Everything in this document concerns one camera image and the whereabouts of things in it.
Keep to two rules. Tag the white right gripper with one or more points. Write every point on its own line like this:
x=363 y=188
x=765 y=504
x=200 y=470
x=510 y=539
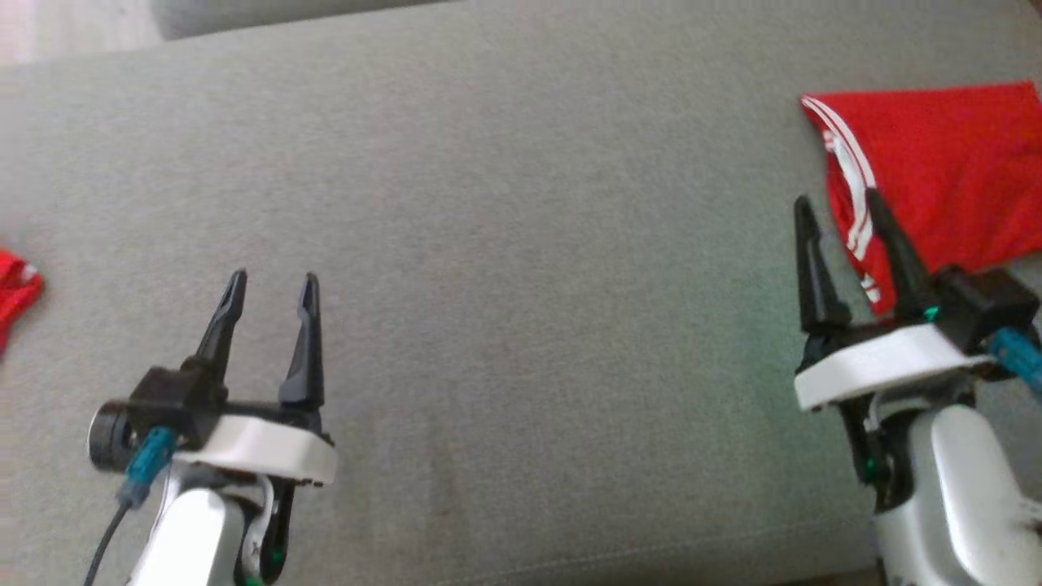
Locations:
x=887 y=362

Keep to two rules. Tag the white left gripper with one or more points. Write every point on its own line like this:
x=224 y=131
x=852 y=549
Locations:
x=269 y=452

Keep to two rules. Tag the red basketball jersey number 23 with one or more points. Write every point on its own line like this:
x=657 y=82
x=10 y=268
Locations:
x=961 y=163

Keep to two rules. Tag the red shorts white trim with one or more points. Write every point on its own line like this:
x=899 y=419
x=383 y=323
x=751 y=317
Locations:
x=16 y=293

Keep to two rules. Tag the large grey sofa seat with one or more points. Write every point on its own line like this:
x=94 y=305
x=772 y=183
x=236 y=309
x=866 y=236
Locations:
x=529 y=285

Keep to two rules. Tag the small grey sofa cushion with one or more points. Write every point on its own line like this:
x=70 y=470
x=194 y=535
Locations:
x=244 y=15

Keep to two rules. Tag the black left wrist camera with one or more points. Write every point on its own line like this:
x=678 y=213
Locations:
x=163 y=403

